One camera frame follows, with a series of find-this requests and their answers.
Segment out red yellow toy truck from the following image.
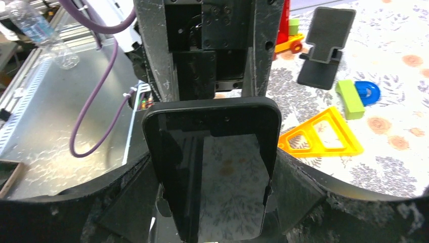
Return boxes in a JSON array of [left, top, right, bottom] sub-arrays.
[[273, 0, 304, 60]]

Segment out floral patterned table mat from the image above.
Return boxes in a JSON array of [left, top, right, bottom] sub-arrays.
[[267, 1, 428, 197]]

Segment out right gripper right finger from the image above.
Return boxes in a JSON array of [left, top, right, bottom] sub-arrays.
[[272, 149, 428, 242]]

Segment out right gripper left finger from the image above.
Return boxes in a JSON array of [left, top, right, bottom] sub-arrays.
[[1, 154, 158, 242]]

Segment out black phone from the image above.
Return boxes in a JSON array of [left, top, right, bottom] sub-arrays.
[[142, 97, 281, 242]]

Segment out long green block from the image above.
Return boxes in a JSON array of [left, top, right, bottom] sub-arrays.
[[335, 79, 365, 120]]

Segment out orange triangular plastic frame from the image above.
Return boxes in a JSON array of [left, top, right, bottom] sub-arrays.
[[278, 106, 364, 158]]

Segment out blue arch block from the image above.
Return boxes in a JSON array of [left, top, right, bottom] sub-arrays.
[[355, 81, 381, 106]]

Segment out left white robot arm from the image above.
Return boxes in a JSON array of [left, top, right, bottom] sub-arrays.
[[87, 1, 285, 101]]

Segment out clear plastic water bottle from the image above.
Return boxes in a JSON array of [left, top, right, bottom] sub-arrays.
[[4, 1, 79, 69]]

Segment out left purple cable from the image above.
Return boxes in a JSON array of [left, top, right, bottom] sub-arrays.
[[58, 0, 148, 158]]

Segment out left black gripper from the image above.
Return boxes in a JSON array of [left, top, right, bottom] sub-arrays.
[[134, 1, 285, 102]]

